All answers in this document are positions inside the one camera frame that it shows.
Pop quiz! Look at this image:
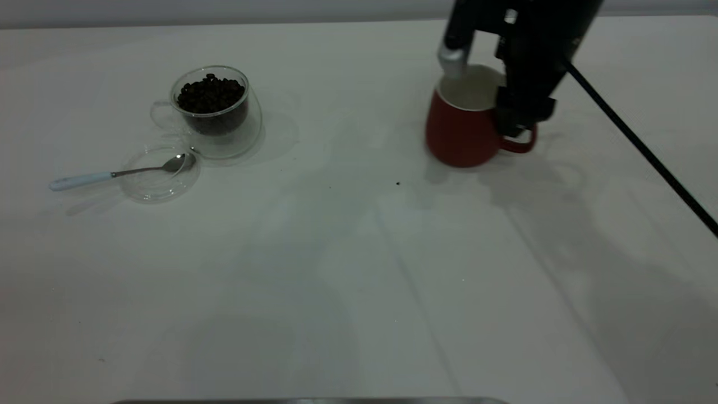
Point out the red ceramic mug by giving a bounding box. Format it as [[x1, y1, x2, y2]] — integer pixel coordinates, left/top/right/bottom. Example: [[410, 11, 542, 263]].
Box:
[[425, 63, 538, 168]]

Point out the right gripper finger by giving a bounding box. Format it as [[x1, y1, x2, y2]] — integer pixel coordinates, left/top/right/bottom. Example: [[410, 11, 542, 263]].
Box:
[[494, 85, 557, 139], [437, 0, 478, 80]]

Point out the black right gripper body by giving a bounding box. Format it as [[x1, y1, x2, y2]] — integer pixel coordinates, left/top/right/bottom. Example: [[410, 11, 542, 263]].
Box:
[[476, 0, 604, 100]]

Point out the clear glass cup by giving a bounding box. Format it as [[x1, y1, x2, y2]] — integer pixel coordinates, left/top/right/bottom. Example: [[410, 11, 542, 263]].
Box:
[[150, 66, 263, 160]]

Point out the clear glass lid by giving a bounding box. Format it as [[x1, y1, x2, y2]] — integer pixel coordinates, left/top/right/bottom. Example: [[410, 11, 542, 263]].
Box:
[[119, 145, 201, 204]]

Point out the black cable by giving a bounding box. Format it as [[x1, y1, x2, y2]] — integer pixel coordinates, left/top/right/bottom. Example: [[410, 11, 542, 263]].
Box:
[[564, 61, 718, 239]]

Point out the metal spoon pale blue handle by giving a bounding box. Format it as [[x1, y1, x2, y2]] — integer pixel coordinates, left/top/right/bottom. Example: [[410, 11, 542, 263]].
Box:
[[49, 153, 197, 192]]

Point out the dark coffee beans pile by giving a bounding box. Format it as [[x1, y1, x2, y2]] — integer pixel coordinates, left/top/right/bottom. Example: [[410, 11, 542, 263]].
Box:
[[177, 74, 249, 136]]

